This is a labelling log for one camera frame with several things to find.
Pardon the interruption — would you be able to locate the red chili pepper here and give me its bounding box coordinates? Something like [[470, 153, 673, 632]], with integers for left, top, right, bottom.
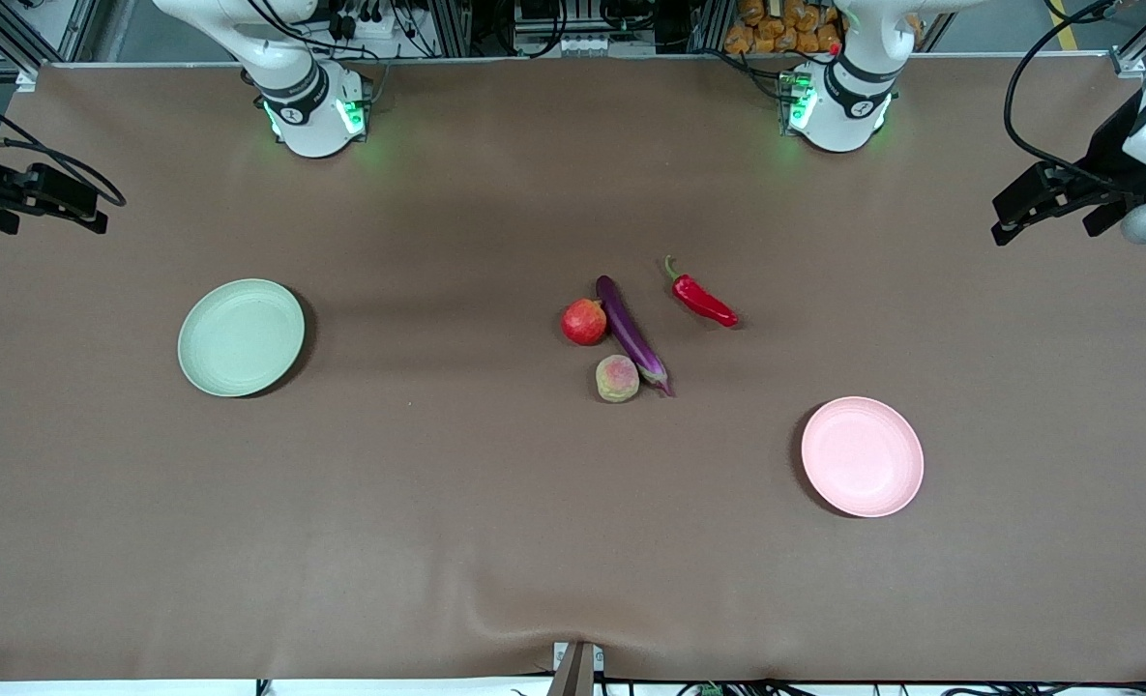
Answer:
[[664, 254, 740, 330]]

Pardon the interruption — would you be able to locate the purple eggplant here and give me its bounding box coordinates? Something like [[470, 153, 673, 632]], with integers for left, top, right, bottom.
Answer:
[[596, 275, 676, 398]]

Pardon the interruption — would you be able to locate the pink yellow peach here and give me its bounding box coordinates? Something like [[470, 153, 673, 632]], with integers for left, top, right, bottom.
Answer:
[[595, 354, 641, 404]]

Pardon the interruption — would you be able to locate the red pomegranate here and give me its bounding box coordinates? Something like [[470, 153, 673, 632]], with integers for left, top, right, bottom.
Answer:
[[560, 298, 609, 347]]

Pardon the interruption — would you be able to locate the light green plate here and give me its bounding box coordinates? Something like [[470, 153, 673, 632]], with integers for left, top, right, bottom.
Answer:
[[177, 278, 307, 398]]

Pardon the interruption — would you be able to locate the pink plate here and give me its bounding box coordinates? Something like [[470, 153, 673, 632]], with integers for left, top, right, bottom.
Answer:
[[801, 396, 925, 519]]

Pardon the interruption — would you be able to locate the pile of orange items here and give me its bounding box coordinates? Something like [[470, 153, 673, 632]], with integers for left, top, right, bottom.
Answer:
[[724, 0, 924, 56]]

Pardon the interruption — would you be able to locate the white power strip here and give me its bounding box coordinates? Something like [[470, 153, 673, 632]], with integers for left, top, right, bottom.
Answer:
[[326, 0, 404, 40]]

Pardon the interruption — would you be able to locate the grey electronics box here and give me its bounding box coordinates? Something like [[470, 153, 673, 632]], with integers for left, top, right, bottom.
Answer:
[[513, 0, 636, 56]]

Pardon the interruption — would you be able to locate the brown table cover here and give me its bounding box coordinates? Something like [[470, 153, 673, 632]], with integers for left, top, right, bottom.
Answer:
[[0, 53, 1146, 682]]

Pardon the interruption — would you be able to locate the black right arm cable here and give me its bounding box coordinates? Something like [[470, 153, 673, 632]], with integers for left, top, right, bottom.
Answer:
[[0, 87, 128, 209]]

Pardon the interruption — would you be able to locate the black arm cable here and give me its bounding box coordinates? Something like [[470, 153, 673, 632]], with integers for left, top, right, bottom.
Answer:
[[0, 87, 128, 209], [1004, 0, 1130, 190]]

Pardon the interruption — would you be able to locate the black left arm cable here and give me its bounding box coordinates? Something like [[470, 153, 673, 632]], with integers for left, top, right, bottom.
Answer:
[[1004, 0, 1130, 190]]

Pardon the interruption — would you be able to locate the grey metal table bracket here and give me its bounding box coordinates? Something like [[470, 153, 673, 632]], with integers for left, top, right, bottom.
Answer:
[[545, 640, 606, 696]]

